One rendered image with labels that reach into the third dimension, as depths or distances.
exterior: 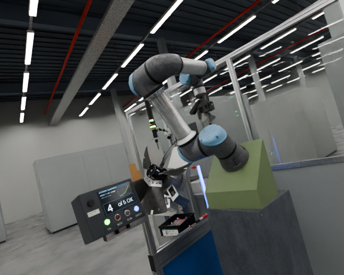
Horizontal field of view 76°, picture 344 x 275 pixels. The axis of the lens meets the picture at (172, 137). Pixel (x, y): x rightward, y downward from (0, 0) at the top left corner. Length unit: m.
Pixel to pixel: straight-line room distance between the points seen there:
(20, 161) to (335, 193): 13.17
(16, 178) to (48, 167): 6.69
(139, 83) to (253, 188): 0.68
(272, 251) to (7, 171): 13.16
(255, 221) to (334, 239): 1.18
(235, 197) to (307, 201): 1.06
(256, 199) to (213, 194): 0.21
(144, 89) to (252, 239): 0.80
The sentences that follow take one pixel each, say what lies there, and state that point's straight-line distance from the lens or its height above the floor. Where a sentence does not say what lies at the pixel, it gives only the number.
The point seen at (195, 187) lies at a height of 0.92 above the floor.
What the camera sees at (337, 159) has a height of 0.98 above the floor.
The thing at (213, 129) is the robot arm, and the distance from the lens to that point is 1.03.
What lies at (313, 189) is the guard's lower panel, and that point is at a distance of 2.02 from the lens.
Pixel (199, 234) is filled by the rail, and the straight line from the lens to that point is 1.47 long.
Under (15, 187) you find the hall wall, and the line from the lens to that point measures 13.61.
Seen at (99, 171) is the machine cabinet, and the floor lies 1.29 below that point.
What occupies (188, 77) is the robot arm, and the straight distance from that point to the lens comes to 1.32.
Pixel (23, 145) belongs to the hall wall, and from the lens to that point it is 13.81.
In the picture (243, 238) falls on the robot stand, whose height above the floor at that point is 0.87.
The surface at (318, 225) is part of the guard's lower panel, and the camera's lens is 2.12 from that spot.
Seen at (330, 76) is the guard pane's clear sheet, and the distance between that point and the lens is 1.91.
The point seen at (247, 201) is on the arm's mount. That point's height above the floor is 1.03.
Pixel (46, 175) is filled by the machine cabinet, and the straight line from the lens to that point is 7.00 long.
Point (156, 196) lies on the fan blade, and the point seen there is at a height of 1.03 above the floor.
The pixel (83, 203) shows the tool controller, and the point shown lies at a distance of 0.99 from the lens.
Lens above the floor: 1.33
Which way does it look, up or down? 3 degrees up
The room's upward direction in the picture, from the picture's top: 15 degrees counter-clockwise
